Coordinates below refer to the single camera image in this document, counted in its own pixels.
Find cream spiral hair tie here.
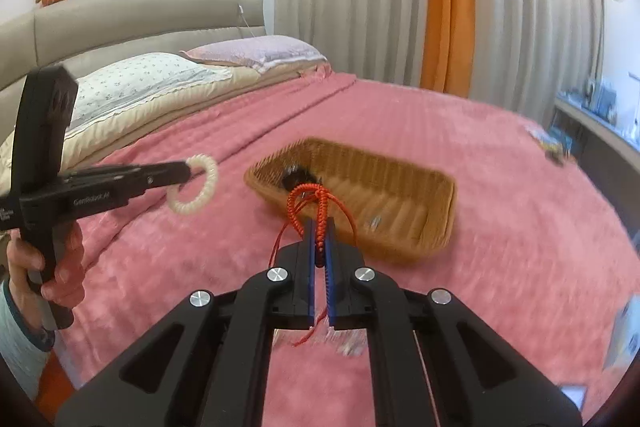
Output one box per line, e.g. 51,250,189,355
165,152,220,216

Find silver hair clip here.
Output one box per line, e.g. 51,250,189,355
367,215,384,231

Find black wrist watch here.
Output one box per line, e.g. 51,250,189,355
280,165,321,193

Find red braided cord bracelet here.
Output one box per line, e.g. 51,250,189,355
268,182,359,348

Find light blue sleeve forearm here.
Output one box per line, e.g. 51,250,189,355
0,280,55,401

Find person's left hand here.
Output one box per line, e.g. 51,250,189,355
4,223,87,333

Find cream quilt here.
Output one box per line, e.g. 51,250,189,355
0,60,331,193

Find white floral pillow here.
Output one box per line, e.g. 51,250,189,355
65,52,232,139

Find beige padded headboard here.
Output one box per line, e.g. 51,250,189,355
1,0,267,138

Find smartphone with lit screen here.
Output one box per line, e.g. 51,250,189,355
559,384,588,411

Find woven wicker basket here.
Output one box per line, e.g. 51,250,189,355
245,138,457,263

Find pink plush blanket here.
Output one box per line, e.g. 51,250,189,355
34,70,640,427

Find lilac pillow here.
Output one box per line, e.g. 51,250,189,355
181,35,326,74

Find tissue pack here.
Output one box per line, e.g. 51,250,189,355
603,295,640,369

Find items on bed corner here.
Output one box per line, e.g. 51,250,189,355
526,127,577,167

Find orange curtain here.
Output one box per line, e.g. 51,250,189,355
420,0,475,98

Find white wall desk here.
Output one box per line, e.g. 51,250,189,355
553,95,640,233

